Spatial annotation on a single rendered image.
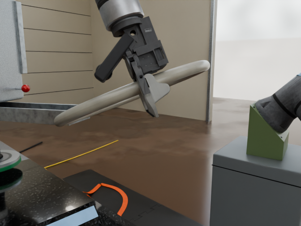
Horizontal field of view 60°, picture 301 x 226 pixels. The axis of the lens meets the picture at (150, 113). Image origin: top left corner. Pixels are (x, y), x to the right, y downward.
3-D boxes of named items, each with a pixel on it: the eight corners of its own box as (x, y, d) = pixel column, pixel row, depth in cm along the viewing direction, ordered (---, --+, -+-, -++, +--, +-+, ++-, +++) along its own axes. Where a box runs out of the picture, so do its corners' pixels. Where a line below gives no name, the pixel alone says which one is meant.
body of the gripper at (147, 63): (170, 65, 55) (149, 10, 54) (132, 80, 54) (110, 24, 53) (164, 71, 63) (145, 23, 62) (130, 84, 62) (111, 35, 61)
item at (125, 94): (17, 142, 68) (13, 132, 68) (110, 109, 113) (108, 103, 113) (191, 72, 49) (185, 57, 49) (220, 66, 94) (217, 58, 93)
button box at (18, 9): (8, 73, 111) (0, 2, 105) (13, 73, 114) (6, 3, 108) (22, 73, 108) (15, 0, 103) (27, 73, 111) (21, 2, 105)
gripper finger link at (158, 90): (179, 106, 53) (161, 66, 55) (152, 116, 53) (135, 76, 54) (177, 109, 56) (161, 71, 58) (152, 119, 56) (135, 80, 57)
